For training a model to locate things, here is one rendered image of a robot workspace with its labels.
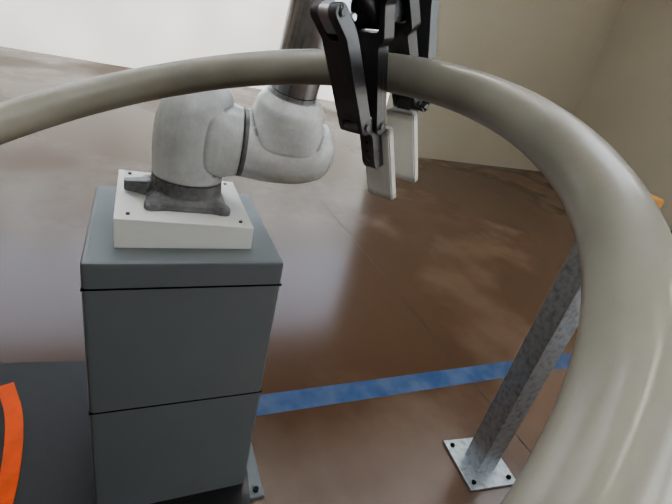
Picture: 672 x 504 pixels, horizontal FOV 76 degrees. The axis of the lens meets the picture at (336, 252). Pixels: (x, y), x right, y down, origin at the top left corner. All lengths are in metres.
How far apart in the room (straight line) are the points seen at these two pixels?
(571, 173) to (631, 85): 7.08
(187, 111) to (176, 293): 0.37
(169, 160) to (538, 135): 0.82
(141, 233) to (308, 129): 0.41
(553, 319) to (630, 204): 1.24
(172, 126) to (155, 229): 0.21
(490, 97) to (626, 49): 7.22
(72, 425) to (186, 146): 1.05
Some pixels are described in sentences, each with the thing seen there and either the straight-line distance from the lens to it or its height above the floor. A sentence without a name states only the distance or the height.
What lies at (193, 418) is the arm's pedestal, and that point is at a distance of 1.24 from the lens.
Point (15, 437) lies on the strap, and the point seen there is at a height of 0.02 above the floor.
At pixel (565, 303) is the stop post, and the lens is 1.39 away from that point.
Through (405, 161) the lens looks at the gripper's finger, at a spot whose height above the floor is 1.18.
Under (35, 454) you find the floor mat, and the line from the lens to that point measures 1.65.
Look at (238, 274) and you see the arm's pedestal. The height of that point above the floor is 0.77.
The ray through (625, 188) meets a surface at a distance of 0.20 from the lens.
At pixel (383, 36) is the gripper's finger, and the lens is 0.35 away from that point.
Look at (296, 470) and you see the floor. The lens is 1.58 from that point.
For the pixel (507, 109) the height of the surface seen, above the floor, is 1.26.
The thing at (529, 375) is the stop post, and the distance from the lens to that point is 1.51.
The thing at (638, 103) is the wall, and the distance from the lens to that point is 7.18.
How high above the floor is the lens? 1.28
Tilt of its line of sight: 27 degrees down
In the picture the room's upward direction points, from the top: 14 degrees clockwise
